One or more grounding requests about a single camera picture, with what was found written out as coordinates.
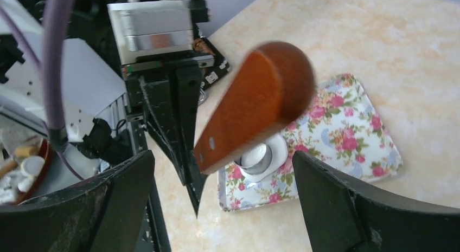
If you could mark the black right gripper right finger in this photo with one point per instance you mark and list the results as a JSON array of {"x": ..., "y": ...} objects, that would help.
[{"x": 343, "y": 213}]

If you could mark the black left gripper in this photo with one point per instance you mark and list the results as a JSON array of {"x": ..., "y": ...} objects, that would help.
[{"x": 186, "y": 71}]

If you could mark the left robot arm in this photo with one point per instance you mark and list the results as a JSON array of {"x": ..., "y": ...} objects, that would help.
[{"x": 65, "y": 83}]

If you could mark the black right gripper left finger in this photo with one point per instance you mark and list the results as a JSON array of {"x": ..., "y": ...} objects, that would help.
[{"x": 102, "y": 213}]

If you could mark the white dough piece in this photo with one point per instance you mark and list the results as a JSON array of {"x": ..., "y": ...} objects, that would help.
[{"x": 280, "y": 152}]

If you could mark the white floral tray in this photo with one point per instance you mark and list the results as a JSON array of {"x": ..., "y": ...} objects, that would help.
[{"x": 342, "y": 129}]

